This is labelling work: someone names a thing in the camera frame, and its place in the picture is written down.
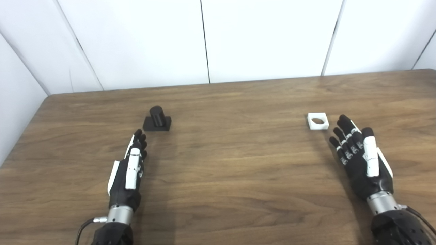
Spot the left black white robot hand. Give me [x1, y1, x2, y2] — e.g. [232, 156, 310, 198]
[107, 129, 149, 213]

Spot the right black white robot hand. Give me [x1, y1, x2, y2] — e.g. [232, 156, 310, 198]
[329, 114, 394, 201]

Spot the white square piece with hole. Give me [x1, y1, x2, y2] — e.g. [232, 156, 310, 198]
[307, 112, 330, 131]

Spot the black peg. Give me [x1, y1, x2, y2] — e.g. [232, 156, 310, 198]
[142, 106, 172, 132]

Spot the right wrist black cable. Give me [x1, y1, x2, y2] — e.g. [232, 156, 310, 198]
[397, 204, 436, 233]

